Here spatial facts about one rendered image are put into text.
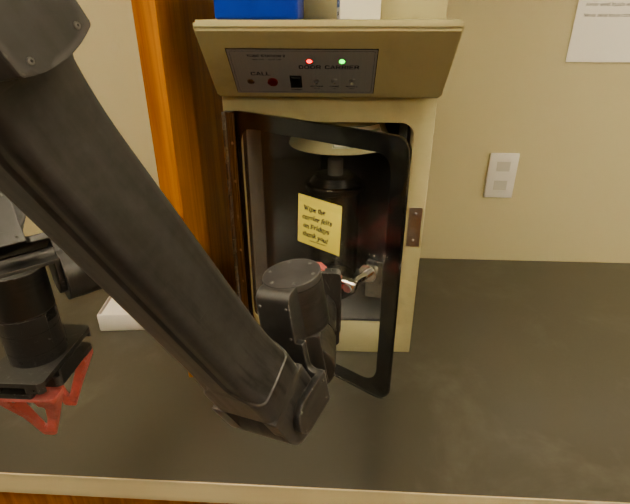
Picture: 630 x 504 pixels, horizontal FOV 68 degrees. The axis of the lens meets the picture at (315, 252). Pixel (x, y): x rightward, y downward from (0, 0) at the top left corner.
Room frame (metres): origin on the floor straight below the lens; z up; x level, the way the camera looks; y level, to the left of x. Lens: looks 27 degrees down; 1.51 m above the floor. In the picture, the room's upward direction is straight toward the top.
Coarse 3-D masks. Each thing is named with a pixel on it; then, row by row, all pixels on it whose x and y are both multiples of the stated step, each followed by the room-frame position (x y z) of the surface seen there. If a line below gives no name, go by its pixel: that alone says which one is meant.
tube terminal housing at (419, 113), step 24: (312, 0) 0.73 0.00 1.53; (336, 0) 0.73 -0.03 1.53; (384, 0) 0.72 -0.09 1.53; (408, 0) 0.72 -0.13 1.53; (432, 0) 0.72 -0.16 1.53; (240, 96) 0.73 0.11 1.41; (264, 96) 0.73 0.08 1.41; (312, 120) 0.73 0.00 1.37; (336, 120) 0.73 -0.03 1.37; (360, 120) 0.72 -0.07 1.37; (384, 120) 0.72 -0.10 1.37; (408, 120) 0.72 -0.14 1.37; (432, 120) 0.72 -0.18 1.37; (408, 192) 0.72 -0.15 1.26; (408, 264) 0.72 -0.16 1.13; (408, 288) 0.72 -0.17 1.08; (408, 312) 0.72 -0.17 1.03; (408, 336) 0.72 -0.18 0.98
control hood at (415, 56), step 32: (224, 32) 0.62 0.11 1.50; (256, 32) 0.62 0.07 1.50; (288, 32) 0.62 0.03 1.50; (320, 32) 0.62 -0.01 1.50; (352, 32) 0.61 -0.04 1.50; (384, 32) 0.61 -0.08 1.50; (416, 32) 0.61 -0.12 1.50; (448, 32) 0.61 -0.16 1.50; (224, 64) 0.66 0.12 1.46; (384, 64) 0.65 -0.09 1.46; (416, 64) 0.65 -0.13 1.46; (448, 64) 0.64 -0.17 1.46; (288, 96) 0.71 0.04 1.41; (320, 96) 0.70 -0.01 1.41; (352, 96) 0.70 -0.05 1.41; (384, 96) 0.70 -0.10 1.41; (416, 96) 0.69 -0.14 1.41
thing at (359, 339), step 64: (256, 128) 0.68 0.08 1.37; (320, 128) 0.61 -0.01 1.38; (256, 192) 0.69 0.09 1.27; (320, 192) 0.61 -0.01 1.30; (384, 192) 0.55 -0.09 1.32; (256, 256) 0.69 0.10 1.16; (320, 256) 0.61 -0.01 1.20; (384, 256) 0.55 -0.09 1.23; (256, 320) 0.70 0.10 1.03; (384, 320) 0.54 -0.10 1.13; (384, 384) 0.54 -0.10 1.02
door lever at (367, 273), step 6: (366, 264) 0.56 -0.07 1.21; (360, 270) 0.57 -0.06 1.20; (366, 270) 0.56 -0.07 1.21; (372, 270) 0.56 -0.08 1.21; (342, 276) 0.54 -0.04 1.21; (360, 276) 0.54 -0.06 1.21; (366, 276) 0.55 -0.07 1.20; (372, 276) 0.55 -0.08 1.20; (342, 282) 0.53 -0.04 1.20; (348, 282) 0.52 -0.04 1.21; (354, 282) 0.52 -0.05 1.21; (360, 282) 0.54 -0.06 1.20; (342, 288) 0.53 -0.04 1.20; (348, 288) 0.52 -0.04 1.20; (354, 288) 0.52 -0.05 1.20
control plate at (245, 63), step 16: (240, 48) 0.64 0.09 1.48; (256, 48) 0.64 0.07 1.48; (240, 64) 0.66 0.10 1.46; (256, 64) 0.66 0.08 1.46; (272, 64) 0.66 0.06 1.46; (288, 64) 0.66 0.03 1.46; (304, 64) 0.65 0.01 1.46; (320, 64) 0.65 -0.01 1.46; (336, 64) 0.65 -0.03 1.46; (352, 64) 0.65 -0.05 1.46; (368, 64) 0.65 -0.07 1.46; (240, 80) 0.68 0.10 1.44; (256, 80) 0.68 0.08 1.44; (288, 80) 0.68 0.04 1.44; (304, 80) 0.68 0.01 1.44; (320, 80) 0.68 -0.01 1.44; (368, 80) 0.67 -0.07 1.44
